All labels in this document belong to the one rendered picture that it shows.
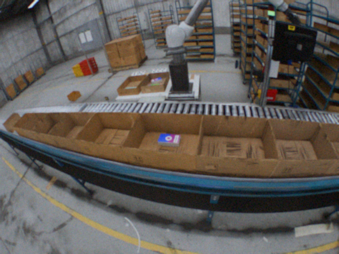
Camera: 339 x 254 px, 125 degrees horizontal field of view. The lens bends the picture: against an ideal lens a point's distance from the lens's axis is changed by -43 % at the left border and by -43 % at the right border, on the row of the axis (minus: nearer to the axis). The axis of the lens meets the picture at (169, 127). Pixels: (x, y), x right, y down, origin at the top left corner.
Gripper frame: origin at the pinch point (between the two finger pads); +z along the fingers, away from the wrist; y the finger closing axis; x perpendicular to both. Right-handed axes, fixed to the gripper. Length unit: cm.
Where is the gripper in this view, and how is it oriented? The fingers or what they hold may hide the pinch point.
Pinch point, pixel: (300, 27)
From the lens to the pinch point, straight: 150.5
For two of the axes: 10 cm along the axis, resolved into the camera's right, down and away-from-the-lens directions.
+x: 5.7, -7.5, -3.2
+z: 8.2, 5.5, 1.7
